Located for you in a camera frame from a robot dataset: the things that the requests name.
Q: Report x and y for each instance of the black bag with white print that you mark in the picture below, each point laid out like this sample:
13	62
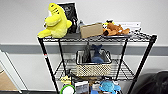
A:
86	55

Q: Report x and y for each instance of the blue plush shark toy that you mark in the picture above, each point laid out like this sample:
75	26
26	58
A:
97	53

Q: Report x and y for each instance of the plain cardboard box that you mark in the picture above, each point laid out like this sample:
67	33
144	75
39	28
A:
90	30

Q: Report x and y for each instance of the small grey object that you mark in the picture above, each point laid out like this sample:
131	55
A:
81	25

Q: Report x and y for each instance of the tan plush toy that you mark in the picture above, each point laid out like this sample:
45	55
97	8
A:
95	80

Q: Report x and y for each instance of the orange plush toy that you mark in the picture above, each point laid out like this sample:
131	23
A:
115	29

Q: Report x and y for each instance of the yellow packet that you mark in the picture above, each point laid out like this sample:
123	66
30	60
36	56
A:
66	79

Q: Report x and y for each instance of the black bag with grey print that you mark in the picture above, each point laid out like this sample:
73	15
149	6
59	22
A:
70	11

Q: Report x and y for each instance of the yellow plush toy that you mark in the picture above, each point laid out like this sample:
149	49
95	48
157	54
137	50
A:
55	22

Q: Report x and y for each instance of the black and white picture box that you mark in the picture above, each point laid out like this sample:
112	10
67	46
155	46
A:
81	87

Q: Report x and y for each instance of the small blue box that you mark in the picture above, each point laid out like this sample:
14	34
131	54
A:
95	91

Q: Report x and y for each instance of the green and white bowl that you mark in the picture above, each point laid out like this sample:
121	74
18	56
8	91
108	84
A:
67	90

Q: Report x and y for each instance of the flat white box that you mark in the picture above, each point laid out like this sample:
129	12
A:
132	25

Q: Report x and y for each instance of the grey wall rail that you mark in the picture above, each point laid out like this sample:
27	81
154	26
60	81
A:
20	48

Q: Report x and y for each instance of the white door frame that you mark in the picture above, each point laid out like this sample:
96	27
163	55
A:
9	70

